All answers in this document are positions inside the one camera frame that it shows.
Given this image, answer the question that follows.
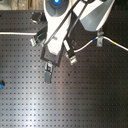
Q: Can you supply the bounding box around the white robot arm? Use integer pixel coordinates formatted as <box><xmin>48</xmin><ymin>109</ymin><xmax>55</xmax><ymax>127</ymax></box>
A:
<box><xmin>30</xmin><ymin>0</ymin><xmax>115</xmax><ymax>66</ymax></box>

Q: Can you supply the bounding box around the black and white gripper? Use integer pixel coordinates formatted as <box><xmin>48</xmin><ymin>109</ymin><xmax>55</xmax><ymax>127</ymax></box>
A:
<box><xmin>30</xmin><ymin>19</ymin><xmax>77</xmax><ymax>66</ymax></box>

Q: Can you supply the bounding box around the grey cable clip centre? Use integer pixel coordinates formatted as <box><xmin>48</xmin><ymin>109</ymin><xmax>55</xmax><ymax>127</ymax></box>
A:
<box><xmin>44</xmin><ymin>62</ymin><xmax>53</xmax><ymax>84</ymax></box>

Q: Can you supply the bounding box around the grey metal cable clip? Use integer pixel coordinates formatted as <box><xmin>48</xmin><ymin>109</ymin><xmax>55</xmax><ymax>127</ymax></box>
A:
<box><xmin>97</xmin><ymin>30</ymin><xmax>104</xmax><ymax>47</ymax></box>

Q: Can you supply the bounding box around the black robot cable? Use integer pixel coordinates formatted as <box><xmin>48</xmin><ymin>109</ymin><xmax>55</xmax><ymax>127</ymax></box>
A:
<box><xmin>42</xmin><ymin>0</ymin><xmax>96</xmax><ymax>51</ymax></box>

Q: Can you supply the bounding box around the white cable with yellow bands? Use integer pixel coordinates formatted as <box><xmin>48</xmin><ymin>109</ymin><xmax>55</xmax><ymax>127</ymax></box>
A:
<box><xmin>0</xmin><ymin>31</ymin><xmax>128</xmax><ymax>52</ymax></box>

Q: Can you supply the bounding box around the grey cable clip upper left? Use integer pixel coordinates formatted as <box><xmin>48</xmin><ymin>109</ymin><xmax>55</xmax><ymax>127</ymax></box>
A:
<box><xmin>31</xmin><ymin>12</ymin><xmax>42</xmax><ymax>23</ymax></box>

